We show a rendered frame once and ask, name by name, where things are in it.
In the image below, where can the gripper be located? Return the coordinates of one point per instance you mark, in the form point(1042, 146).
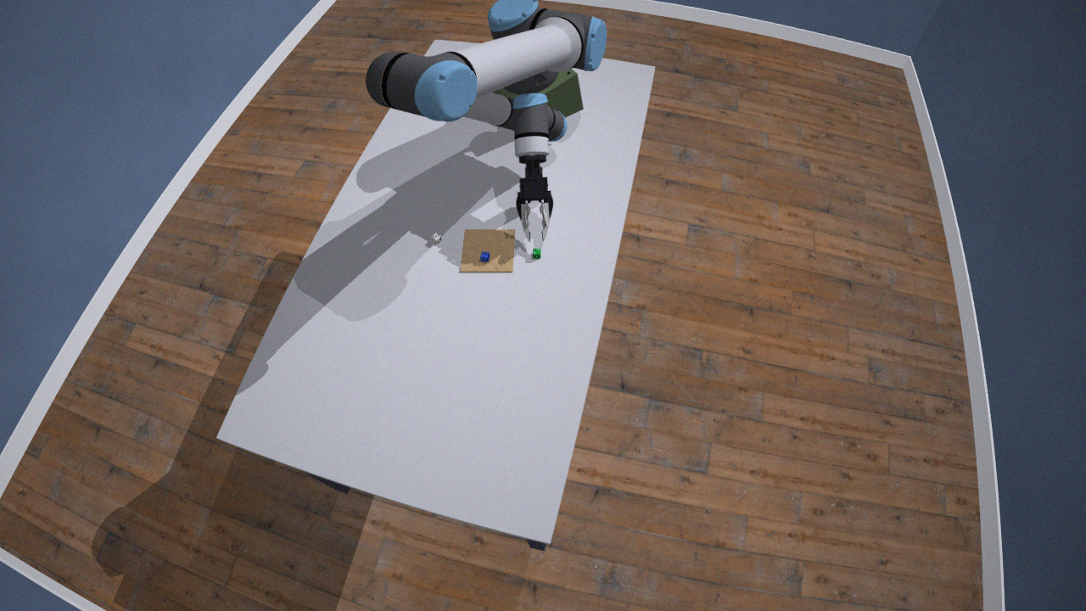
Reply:
point(534, 188)

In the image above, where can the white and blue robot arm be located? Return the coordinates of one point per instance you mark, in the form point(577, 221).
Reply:
point(442, 89)

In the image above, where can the tan mat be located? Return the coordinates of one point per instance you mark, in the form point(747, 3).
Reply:
point(498, 242)

